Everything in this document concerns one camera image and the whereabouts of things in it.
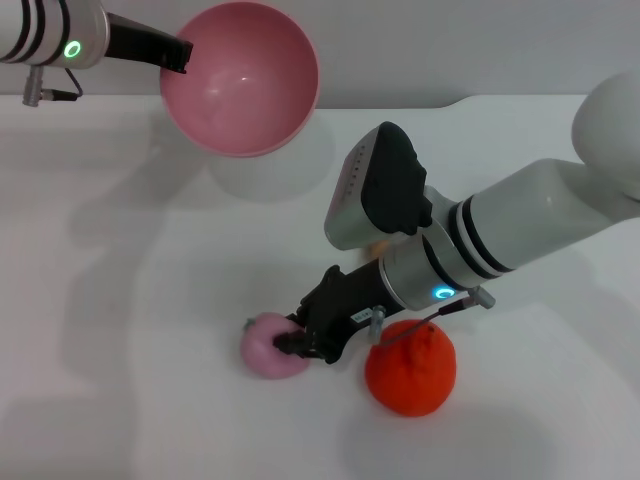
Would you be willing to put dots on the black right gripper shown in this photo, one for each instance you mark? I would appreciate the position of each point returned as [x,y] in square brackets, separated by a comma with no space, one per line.
[345,305]

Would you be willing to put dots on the orange striped bread roll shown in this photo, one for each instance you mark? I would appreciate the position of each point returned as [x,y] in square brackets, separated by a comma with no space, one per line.
[376,249]

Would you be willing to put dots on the orange tangerine toy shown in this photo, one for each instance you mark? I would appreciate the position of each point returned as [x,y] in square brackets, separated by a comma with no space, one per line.
[410,375]

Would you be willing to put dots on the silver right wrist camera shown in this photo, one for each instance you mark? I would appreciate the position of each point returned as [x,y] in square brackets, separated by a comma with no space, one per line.
[380,190]

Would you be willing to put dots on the pink plastic bowl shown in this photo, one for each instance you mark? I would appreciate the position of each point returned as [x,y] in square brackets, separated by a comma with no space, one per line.
[245,95]

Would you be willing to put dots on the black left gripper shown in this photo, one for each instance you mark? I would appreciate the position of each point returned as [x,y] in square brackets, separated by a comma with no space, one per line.
[135,42]

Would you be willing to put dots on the pink peach toy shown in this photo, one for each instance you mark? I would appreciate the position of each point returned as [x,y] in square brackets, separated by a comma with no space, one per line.
[265,355]

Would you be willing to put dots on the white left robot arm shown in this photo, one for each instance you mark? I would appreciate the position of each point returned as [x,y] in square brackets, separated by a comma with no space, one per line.
[45,30]

